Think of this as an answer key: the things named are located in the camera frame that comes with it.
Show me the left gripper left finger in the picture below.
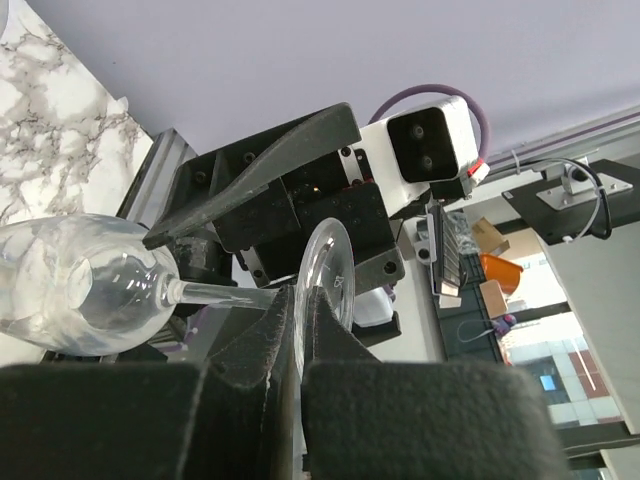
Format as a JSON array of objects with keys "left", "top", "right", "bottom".
[{"left": 1, "top": 287, "right": 295, "bottom": 479}]

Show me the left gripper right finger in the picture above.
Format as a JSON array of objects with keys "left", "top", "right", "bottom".
[{"left": 301, "top": 289, "right": 570, "bottom": 479}]

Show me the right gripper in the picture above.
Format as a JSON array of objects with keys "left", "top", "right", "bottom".
[{"left": 143, "top": 102, "right": 405, "bottom": 295}]

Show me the clear glass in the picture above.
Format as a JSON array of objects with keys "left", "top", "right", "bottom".
[{"left": 0, "top": 213, "right": 357, "bottom": 384}]

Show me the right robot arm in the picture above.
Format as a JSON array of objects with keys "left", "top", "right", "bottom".
[{"left": 144, "top": 103, "right": 404, "bottom": 295}]

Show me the orange bin in background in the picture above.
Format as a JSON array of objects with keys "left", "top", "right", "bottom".
[{"left": 479, "top": 253, "right": 524, "bottom": 295}]

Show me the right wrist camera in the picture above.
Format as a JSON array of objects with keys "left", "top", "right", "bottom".
[{"left": 353, "top": 95, "right": 480, "bottom": 217}]

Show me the overhead camera mount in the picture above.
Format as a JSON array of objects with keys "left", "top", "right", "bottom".
[{"left": 502, "top": 160, "right": 639, "bottom": 245}]

